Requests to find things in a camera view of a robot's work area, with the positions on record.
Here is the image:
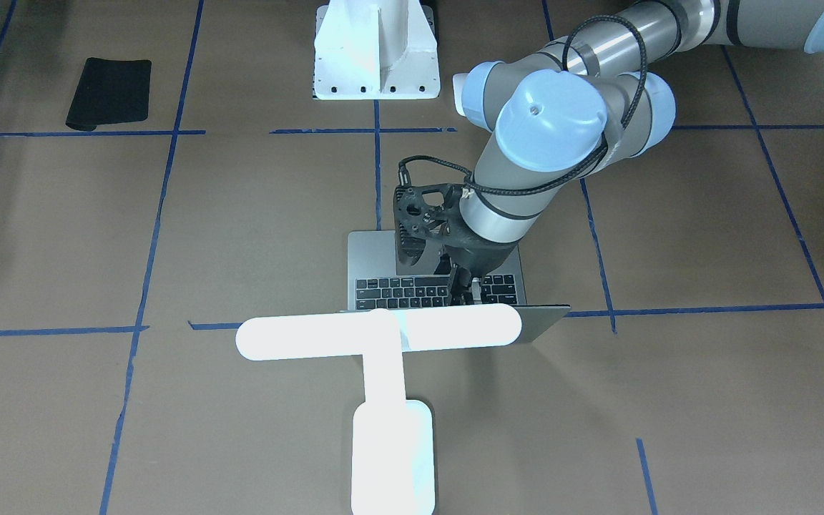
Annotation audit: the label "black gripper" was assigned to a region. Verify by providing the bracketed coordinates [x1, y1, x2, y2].
[438, 220, 518, 306]

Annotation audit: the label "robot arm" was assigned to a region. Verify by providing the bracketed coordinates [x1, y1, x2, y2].
[441, 1, 824, 305]

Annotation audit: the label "white desk lamp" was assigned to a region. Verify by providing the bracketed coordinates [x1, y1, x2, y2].
[235, 304, 523, 514]

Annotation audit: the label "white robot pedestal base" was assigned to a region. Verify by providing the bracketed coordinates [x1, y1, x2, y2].
[312, 1, 441, 101]

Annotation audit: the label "blue tape grid lines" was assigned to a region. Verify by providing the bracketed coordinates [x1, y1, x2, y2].
[0, 1, 824, 514]

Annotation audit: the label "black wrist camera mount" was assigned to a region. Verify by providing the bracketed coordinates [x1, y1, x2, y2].
[393, 185, 460, 276]

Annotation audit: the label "grey laptop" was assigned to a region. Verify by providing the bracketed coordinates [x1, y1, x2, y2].
[347, 230, 570, 343]

